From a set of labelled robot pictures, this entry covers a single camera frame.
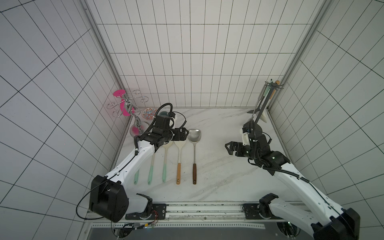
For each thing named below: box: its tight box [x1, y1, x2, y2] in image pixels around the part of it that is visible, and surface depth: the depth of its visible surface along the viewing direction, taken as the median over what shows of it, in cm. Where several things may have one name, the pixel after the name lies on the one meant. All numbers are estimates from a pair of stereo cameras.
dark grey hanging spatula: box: [247, 85, 270, 114], surface depth 90 cm
